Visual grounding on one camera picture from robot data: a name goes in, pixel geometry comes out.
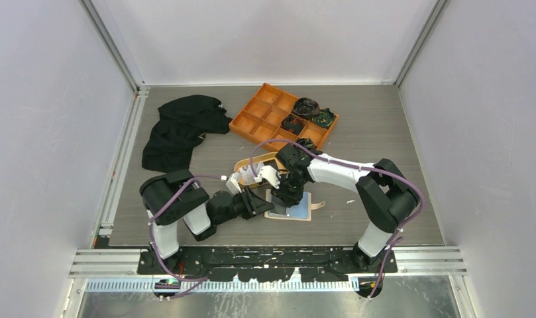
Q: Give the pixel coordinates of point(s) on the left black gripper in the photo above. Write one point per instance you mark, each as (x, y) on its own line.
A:
(253, 203)

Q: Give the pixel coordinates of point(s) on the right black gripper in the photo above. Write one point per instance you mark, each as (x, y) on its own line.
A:
(289, 199)

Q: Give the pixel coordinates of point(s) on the beige card holder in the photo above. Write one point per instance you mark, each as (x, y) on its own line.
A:
(299, 212)

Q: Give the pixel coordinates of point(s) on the orange oval tray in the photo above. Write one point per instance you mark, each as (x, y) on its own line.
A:
(269, 159)

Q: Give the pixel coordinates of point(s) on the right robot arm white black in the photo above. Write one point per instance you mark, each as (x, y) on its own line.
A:
(388, 197)

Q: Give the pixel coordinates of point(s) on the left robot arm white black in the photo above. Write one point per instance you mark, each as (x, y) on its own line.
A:
(179, 196)

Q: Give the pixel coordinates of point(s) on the right credit card in tray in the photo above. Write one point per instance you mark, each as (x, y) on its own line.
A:
(247, 174)

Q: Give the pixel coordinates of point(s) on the green yellow rolled tie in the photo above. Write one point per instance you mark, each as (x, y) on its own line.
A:
(307, 143)

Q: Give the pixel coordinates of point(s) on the dark red rolled tie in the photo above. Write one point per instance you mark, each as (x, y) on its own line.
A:
(292, 124)

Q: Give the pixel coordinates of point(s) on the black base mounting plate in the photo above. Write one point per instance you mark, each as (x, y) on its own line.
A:
(274, 264)

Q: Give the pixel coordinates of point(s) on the orange compartment organizer box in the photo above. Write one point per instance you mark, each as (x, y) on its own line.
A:
(260, 119)

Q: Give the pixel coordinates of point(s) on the green patterned rolled tie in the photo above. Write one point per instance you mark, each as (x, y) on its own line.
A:
(324, 119)

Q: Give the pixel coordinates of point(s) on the dark brown rolled tie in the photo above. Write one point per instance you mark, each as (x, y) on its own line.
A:
(306, 108)

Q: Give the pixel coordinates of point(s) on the black cloth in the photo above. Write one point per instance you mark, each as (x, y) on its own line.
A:
(183, 125)

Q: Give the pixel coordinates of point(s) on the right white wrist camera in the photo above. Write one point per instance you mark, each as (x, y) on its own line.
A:
(270, 175)

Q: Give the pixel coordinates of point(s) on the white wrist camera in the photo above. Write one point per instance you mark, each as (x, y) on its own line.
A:
(233, 184)
(270, 175)

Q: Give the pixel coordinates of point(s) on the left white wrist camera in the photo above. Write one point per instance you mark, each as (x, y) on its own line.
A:
(233, 184)

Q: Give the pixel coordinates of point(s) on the aluminium front frame rail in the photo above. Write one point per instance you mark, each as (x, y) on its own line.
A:
(115, 271)

